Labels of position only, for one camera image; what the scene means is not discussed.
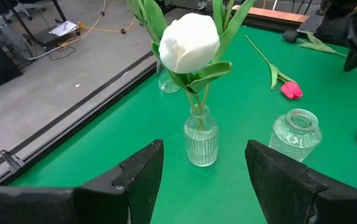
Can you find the black table clamp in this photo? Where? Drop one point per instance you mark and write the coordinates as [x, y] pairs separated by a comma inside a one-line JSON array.
[[12, 160]]

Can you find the ribbed glass vase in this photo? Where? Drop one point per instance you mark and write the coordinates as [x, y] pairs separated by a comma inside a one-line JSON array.
[[201, 149]]

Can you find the black table border frame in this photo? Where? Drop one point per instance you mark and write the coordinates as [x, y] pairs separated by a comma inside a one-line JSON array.
[[72, 127]]

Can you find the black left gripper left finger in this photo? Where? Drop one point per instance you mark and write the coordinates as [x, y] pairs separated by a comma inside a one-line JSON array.
[[128, 186]]

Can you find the white paper sheet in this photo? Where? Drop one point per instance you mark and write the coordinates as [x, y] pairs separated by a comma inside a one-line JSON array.
[[63, 28]]

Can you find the diamond-textured glass vase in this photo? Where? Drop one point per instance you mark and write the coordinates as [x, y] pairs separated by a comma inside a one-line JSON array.
[[295, 137]]

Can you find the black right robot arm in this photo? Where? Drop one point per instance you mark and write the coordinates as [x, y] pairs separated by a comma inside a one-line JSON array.
[[334, 21]]

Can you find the red tulip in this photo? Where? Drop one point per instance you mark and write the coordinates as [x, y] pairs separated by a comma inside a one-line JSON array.
[[292, 90]]

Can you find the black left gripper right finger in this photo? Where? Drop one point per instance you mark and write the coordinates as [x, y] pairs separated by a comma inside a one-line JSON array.
[[284, 193]]

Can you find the tall smooth glass vase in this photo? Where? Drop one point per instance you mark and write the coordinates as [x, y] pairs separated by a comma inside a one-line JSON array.
[[167, 85]]

